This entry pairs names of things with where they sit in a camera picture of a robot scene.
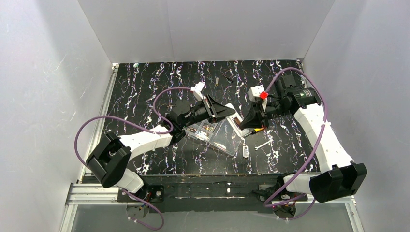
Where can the white remote control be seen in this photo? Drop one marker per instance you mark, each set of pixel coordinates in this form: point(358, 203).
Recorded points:
point(234, 121)

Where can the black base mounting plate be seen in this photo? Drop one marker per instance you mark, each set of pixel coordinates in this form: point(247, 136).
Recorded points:
point(205, 193)

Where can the small silver wrench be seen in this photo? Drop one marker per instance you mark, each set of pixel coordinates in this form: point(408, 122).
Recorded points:
point(262, 145)

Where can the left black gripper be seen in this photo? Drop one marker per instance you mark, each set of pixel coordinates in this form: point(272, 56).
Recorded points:
point(209, 108)

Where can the aluminium frame rail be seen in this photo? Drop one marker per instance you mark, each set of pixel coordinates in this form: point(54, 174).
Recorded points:
point(88, 193)

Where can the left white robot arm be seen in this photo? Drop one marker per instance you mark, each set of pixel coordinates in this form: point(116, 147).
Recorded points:
point(109, 159)

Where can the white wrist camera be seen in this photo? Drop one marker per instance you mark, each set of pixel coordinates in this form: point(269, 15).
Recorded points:
point(197, 91)
point(257, 94)

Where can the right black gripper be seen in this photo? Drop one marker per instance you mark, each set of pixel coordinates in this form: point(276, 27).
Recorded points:
point(263, 110)

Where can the black hex key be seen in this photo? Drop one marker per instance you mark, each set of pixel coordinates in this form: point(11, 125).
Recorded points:
point(229, 78)

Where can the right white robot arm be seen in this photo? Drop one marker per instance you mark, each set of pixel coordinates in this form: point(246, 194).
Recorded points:
point(330, 172)

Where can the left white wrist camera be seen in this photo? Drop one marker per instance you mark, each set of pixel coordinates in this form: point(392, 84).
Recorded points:
point(197, 91)

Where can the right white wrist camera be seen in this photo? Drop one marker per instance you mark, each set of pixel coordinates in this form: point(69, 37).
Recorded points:
point(257, 94)

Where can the clear plastic screw box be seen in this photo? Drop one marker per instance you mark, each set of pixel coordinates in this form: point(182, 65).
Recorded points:
point(218, 136)

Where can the yellow handled screwdriver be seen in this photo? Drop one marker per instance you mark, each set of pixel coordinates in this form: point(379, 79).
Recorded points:
point(254, 131)

